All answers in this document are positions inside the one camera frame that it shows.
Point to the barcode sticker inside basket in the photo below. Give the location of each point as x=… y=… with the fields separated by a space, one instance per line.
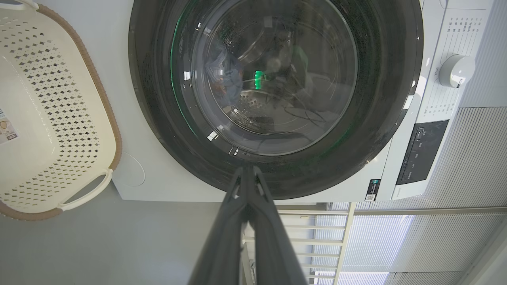
x=7 y=128

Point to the cream basket with brown rim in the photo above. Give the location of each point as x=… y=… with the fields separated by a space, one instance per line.
x=47 y=99

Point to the perforated steel washer drum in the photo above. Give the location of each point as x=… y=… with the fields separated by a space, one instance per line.
x=253 y=101

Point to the white front-load washing machine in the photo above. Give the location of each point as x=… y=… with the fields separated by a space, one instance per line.
x=166 y=186

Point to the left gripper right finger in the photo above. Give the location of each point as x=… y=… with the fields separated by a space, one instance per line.
x=273 y=253

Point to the white washer control knob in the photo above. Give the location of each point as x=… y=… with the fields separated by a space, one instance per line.
x=455 y=71

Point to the black QR code sticker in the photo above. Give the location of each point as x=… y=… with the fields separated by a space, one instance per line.
x=372 y=190

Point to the white metal railing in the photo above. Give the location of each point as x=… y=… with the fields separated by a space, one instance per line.
x=396 y=211

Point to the black washer display panel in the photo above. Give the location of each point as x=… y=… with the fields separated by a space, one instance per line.
x=422 y=152

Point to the round filter cover on washer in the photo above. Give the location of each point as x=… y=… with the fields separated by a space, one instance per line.
x=132 y=170

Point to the black-rimmed glass washer door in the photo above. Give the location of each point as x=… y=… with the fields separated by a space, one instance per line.
x=376 y=118

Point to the blue garment with orange print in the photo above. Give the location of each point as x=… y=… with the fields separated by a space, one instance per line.
x=227 y=75

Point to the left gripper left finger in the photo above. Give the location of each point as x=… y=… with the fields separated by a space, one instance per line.
x=222 y=245

